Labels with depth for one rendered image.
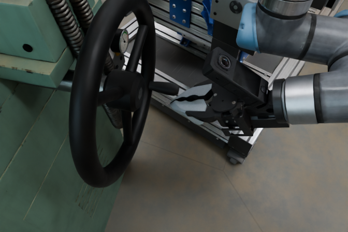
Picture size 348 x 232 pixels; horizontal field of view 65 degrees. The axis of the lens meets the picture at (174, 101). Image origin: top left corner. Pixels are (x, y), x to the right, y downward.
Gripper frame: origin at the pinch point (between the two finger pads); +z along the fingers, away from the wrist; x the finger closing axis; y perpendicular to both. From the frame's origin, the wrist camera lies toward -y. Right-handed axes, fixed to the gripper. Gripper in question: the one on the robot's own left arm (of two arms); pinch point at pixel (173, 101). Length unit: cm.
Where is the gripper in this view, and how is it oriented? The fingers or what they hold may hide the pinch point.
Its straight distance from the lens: 52.6
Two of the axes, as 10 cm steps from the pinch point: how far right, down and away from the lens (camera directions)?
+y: 4.7, 6.0, 6.5
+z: -8.4, 0.7, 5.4
